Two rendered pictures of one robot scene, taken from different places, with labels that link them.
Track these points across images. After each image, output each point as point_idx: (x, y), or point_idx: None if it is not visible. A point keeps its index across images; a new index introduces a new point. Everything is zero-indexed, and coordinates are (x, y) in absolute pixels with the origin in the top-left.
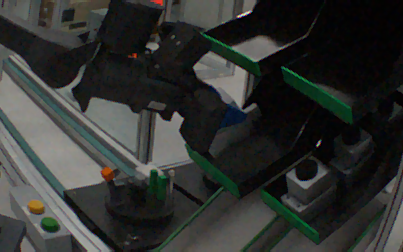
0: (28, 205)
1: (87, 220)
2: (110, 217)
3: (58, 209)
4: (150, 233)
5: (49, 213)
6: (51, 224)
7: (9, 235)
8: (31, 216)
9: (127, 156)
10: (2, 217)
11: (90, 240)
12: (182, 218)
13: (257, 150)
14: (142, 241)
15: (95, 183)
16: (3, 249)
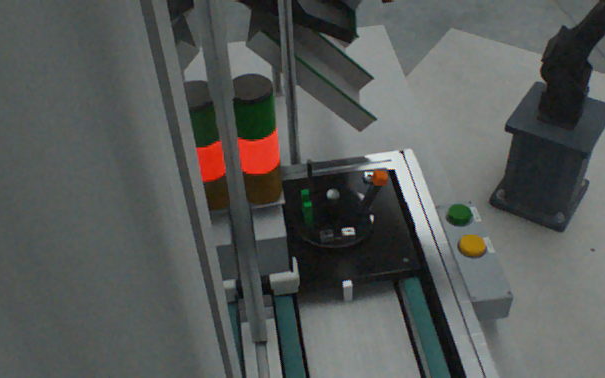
0: (484, 243)
1: (407, 212)
2: (376, 213)
3: (437, 244)
4: (344, 184)
5: (453, 237)
6: (458, 207)
7: (527, 109)
8: (482, 234)
9: (276, 347)
10: (534, 130)
11: (414, 194)
12: (295, 199)
13: (312, 6)
14: (360, 175)
15: (343, 345)
16: (536, 95)
